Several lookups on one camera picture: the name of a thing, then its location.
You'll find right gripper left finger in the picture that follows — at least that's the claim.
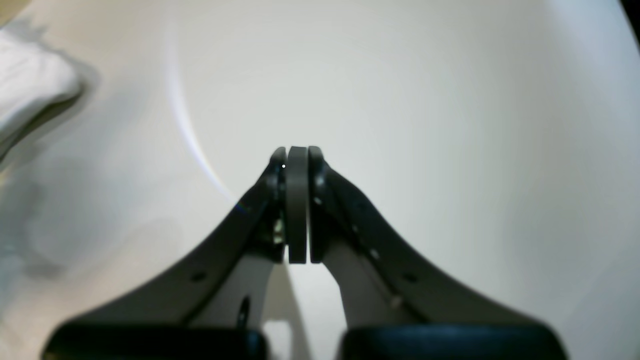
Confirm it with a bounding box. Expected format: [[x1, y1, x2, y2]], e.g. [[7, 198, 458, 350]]
[[42, 146, 287, 360]]

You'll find white printed t-shirt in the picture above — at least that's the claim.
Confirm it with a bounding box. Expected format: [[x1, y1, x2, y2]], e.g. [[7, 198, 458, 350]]
[[0, 30, 82, 158]]

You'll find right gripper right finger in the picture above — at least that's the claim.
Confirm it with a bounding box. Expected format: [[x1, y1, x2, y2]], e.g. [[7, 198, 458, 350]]
[[298, 146, 568, 360]]

